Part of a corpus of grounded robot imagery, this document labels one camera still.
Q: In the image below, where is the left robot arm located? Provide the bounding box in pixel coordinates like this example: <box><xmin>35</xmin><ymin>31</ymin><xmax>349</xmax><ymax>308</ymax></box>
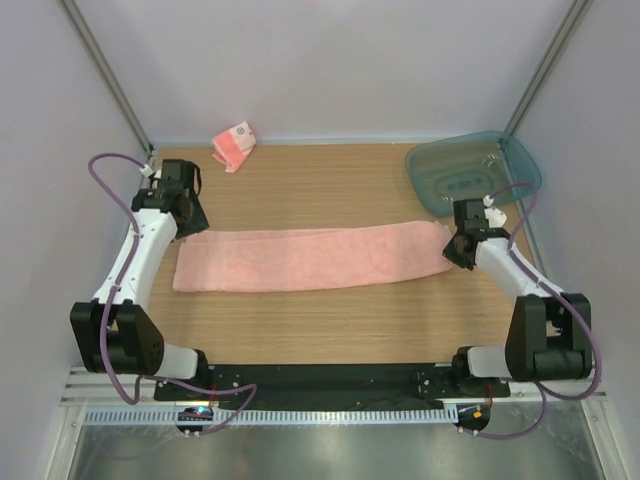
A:
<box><xmin>70</xmin><ymin>159</ymin><xmax>212</xmax><ymax>400</ymax></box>

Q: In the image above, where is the large pink towel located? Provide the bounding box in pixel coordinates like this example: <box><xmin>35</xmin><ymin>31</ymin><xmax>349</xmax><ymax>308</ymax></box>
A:
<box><xmin>173</xmin><ymin>220</ymin><xmax>452</xmax><ymax>293</ymax></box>

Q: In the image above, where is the aluminium frame post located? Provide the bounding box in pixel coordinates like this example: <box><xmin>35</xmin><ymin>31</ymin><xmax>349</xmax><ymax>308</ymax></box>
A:
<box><xmin>59</xmin><ymin>0</ymin><xmax>154</xmax><ymax>155</ymax></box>
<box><xmin>504</xmin><ymin>0</ymin><xmax>594</xmax><ymax>136</ymax></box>

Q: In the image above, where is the aluminium front rail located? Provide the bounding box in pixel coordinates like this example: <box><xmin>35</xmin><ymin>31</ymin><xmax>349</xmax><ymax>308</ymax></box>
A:
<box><xmin>59</xmin><ymin>360</ymin><xmax>609</xmax><ymax>407</ymax></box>

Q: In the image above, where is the slotted cable duct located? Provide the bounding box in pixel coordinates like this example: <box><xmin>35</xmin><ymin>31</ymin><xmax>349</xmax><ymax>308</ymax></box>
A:
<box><xmin>83</xmin><ymin>404</ymin><xmax>458</xmax><ymax>427</ymax></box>

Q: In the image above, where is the small folded pink cloth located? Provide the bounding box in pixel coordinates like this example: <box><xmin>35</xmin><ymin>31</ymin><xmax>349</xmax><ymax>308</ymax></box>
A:
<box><xmin>212</xmin><ymin>122</ymin><xmax>256</xmax><ymax>173</ymax></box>

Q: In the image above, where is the right aluminium frame post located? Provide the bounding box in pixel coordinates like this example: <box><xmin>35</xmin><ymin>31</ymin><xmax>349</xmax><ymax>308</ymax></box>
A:
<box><xmin>504</xmin><ymin>0</ymin><xmax>594</xmax><ymax>136</ymax></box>

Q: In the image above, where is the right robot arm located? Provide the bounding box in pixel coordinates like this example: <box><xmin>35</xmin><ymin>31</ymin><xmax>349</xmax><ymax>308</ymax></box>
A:
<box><xmin>443</xmin><ymin>198</ymin><xmax>593</xmax><ymax>396</ymax></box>

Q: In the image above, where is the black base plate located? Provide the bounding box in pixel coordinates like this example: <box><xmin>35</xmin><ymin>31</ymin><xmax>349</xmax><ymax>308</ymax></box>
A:
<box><xmin>154</xmin><ymin>363</ymin><xmax>510</xmax><ymax>410</ymax></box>

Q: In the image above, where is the left aluminium frame post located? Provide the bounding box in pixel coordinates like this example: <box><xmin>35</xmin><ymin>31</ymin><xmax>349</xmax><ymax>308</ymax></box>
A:
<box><xmin>59</xmin><ymin>0</ymin><xmax>154</xmax><ymax>155</ymax></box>

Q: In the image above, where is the teal plastic tray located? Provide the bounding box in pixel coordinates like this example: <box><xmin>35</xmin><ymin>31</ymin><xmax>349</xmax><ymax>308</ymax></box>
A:
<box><xmin>405</xmin><ymin>131</ymin><xmax>542</xmax><ymax>217</ymax></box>

